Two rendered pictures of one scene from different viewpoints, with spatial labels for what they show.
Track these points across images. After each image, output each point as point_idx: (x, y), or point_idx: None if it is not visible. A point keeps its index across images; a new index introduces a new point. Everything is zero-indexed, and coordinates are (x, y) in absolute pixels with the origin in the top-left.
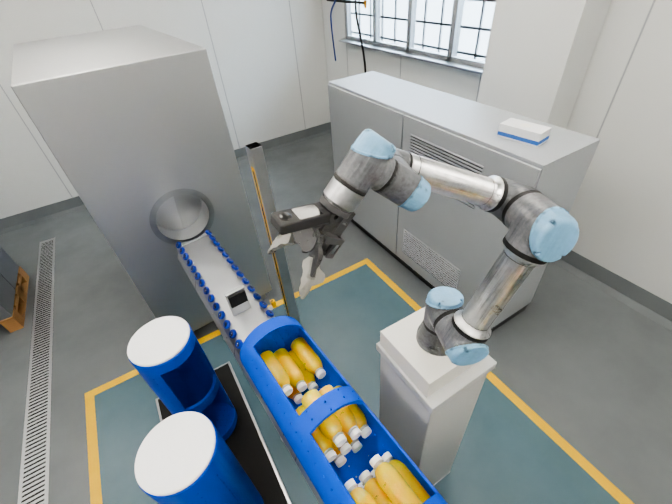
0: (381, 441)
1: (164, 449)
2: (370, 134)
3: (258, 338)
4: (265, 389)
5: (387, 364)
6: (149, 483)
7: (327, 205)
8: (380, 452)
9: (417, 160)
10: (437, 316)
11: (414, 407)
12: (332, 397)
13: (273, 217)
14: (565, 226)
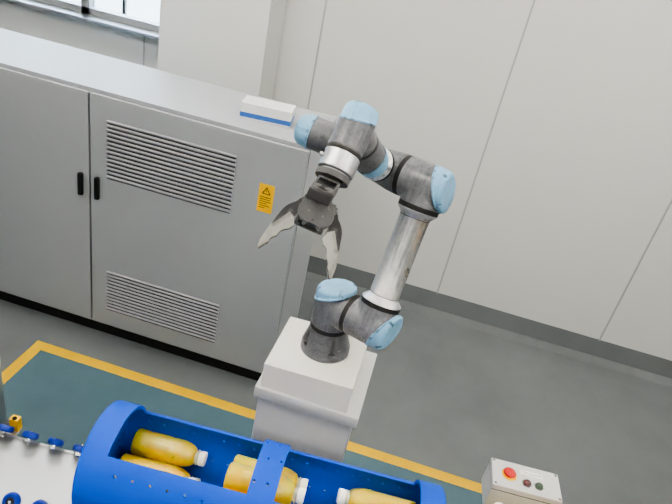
0: (321, 488)
1: None
2: (365, 104)
3: (110, 440)
4: (165, 499)
5: (272, 409)
6: None
7: (338, 175)
8: (323, 502)
9: None
10: (342, 308)
11: (321, 443)
12: (271, 450)
13: (316, 190)
14: (451, 179)
